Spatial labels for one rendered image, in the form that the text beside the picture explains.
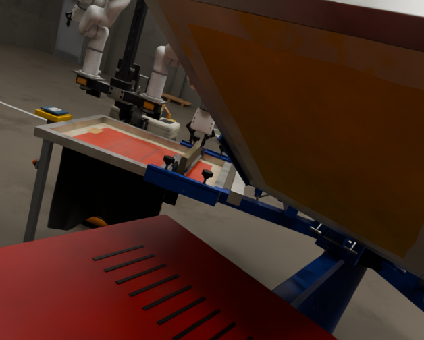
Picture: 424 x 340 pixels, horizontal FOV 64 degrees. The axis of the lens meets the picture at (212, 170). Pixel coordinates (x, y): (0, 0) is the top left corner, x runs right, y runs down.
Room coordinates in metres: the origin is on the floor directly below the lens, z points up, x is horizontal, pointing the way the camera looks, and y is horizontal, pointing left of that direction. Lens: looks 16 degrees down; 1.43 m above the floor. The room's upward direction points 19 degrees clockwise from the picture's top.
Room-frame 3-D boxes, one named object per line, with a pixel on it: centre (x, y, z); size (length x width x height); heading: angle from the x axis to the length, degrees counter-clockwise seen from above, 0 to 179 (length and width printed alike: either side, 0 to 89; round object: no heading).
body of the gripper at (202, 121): (1.54, 0.11, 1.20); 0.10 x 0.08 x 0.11; 87
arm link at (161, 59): (2.12, 0.49, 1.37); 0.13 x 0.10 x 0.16; 124
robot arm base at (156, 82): (2.13, 0.49, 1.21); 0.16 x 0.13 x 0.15; 174
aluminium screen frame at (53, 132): (1.55, 0.32, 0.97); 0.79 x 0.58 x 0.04; 87
